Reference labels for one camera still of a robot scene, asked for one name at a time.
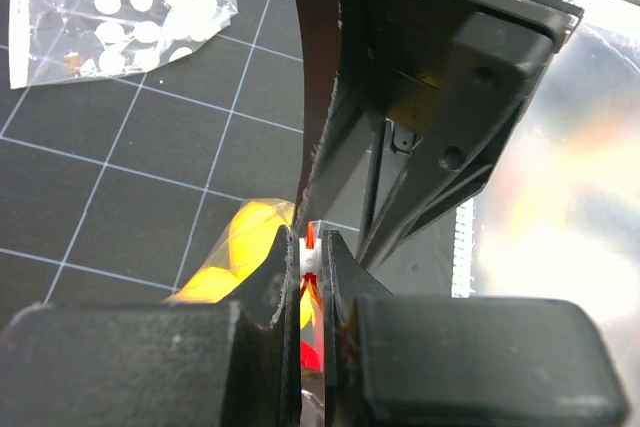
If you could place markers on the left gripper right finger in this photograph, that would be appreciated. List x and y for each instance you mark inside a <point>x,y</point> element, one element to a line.
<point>437,360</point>

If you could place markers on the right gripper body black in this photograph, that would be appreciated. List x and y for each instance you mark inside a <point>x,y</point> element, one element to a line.
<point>413,38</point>

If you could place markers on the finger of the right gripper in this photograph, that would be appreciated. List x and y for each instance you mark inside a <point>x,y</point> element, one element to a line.
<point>335,39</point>
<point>493,66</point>

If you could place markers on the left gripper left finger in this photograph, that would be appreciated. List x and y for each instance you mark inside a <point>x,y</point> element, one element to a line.
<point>127,365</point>

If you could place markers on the red apple toy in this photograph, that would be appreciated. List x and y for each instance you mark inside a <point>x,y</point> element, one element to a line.
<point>311,357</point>

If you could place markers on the single clear zip bag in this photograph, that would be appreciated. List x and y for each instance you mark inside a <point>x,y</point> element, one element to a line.
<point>281,357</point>

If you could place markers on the yellow mango toy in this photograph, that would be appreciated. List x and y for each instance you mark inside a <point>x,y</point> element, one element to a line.
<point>241,249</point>

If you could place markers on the clear zip bags stack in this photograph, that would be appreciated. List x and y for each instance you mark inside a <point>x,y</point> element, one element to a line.
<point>63,41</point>

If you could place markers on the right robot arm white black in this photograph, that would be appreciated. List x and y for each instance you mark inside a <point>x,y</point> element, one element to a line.
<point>457,74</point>

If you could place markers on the black grid mat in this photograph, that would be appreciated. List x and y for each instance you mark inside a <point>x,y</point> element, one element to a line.
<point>116,191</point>

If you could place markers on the white slotted cable duct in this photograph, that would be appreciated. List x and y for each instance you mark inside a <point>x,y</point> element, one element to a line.
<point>462,277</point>

